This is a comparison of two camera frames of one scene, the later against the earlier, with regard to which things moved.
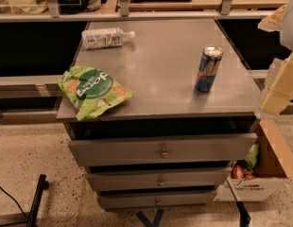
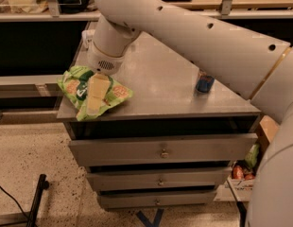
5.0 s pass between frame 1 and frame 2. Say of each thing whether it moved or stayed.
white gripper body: moved
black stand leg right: stayed
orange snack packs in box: stayed
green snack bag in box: stayed
